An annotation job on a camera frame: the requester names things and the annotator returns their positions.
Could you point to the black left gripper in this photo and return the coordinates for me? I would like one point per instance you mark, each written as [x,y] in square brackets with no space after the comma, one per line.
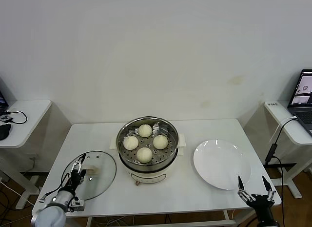
[76,180]

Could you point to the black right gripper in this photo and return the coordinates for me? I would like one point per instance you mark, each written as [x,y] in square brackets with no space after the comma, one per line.
[262,206]

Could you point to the round glass pot lid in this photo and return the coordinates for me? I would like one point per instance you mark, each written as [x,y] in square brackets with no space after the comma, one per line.
[102,168]

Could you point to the white steamed baozi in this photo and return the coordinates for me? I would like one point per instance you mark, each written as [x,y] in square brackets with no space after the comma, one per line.
[160,142]
[144,155]
[145,130]
[130,142]

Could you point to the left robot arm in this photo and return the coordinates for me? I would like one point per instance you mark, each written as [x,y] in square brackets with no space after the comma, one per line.
[52,212]

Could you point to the stainless steel steamer basket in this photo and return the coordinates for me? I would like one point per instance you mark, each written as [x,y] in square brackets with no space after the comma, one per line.
[168,151]

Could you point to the white round plate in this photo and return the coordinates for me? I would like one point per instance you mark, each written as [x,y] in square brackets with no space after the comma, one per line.
[219,161]

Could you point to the cream electric cooker base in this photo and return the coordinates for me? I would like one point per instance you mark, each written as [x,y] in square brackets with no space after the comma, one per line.
[148,174]

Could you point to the black computer mouse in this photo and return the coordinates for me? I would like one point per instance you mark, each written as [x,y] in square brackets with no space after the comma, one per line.
[3,131]

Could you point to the small white label box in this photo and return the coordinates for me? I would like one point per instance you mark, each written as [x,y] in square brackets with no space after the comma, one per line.
[272,104]

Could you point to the laptop screen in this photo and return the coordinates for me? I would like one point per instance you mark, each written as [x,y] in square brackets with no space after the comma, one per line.
[2,100]

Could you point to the grey laptop with dark screen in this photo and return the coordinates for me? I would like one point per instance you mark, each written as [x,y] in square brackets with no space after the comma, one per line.
[303,95]

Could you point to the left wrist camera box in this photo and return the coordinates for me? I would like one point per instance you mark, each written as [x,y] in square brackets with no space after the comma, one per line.
[78,204]

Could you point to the white wall socket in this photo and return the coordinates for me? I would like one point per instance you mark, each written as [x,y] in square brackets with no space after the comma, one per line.
[34,157]

